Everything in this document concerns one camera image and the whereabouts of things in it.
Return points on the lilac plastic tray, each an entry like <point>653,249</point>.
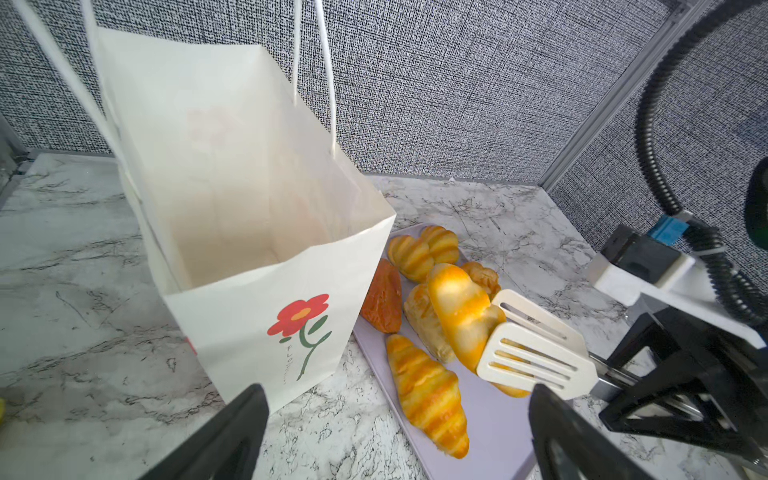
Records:
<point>498,426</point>

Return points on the steel tongs with white tips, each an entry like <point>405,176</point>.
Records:
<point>535,347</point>

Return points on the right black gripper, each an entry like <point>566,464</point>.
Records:
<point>708,389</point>

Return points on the large striped croissant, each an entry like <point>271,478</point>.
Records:
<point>429,396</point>

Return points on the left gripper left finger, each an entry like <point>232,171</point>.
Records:
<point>226,447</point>

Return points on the small striped roll left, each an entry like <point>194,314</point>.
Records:
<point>411,256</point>

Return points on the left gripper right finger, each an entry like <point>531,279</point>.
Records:
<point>567,447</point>

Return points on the white paper bag with flower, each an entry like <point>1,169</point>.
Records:
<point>262,235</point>

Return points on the small striped croissant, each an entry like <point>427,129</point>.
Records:
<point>467,315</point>

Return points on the twisted flaky pastry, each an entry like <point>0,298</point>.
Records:
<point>424,321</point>

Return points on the dark orange triangular pastry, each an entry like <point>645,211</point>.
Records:
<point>382,306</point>

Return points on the golden knotted puff pastry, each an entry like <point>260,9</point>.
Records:
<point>486,278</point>

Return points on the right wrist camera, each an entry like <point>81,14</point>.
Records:
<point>632,266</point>

